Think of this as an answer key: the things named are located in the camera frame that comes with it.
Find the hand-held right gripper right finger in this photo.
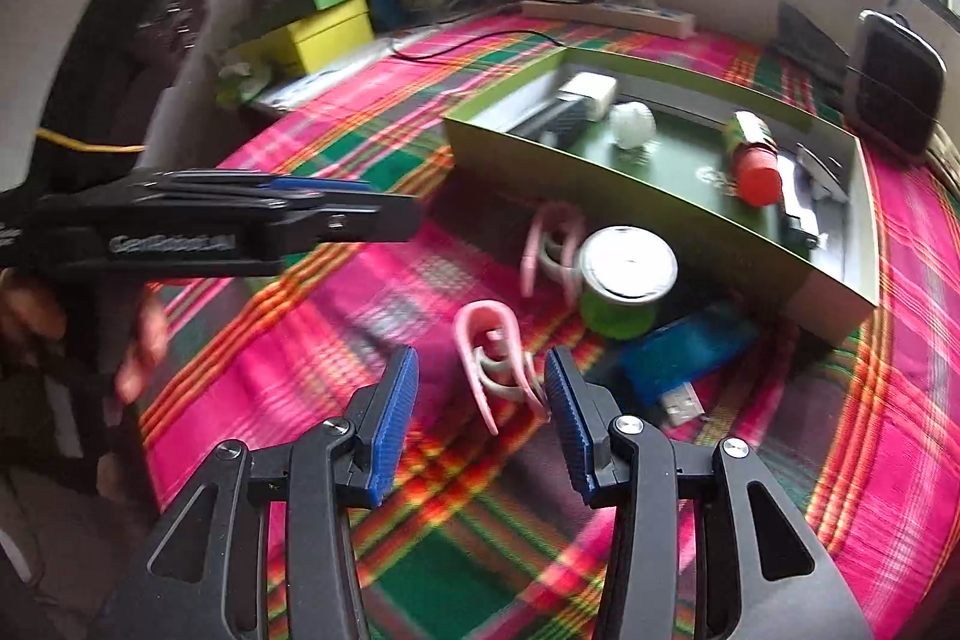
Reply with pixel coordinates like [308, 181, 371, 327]
[544, 346, 875, 640]

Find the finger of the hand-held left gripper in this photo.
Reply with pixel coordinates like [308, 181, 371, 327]
[146, 167, 374, 200]
[283, 191, 425, 247]

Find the white-lidded green jar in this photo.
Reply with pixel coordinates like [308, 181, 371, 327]
[577, 225, 680, 341]

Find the yellow storage box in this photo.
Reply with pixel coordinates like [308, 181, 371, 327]
[281, 0, 376, 79]

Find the blue storage box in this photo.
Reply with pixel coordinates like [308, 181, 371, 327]
[370, 0, 410, 32]

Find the black cable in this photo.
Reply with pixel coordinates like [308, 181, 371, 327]
[394, 31, 571, 62]

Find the large black object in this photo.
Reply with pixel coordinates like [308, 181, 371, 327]
[30, 0, 211, 195]

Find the blue USB device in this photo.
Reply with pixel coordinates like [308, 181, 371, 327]
[611, 302, 760, 427]

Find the crumpled plastic bag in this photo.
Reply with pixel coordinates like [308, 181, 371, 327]
[216, 53, 272, 110]

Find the person's left hand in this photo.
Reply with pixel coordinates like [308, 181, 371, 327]
[0, 276, 172, 407]

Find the pink clip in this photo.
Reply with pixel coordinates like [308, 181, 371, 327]
[454, 302, 552, 437]
[520, 201, 586, 300]

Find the small white jar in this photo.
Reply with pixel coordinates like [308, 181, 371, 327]
[609, 100, 657, 150]

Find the green cardboard box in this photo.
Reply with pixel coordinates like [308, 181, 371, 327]
[442, 44, 880, 348]

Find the yellow cable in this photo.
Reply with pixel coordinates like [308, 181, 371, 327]
[37, 128, 147, 155]

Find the grey space heater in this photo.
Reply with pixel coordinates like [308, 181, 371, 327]
[840, 8, 947, 161]

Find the white power strip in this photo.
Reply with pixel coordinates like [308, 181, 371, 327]
[521, 0, 698, 40]

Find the black remote control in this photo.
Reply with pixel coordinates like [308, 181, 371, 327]
[510, 96, 586, 142]

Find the flat black object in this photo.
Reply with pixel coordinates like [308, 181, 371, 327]
[772, 1, 852, 86]

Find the white charger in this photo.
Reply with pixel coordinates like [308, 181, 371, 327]
[559, 72, 618, 122]

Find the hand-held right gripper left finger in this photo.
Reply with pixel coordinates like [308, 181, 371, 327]
[94, 344, 421, 640]

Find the black and silver shaver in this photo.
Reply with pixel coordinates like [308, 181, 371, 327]
[780, 141, 852, 251]

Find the red-capped bottle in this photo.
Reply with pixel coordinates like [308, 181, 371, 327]
[722, 111, 782, 208]

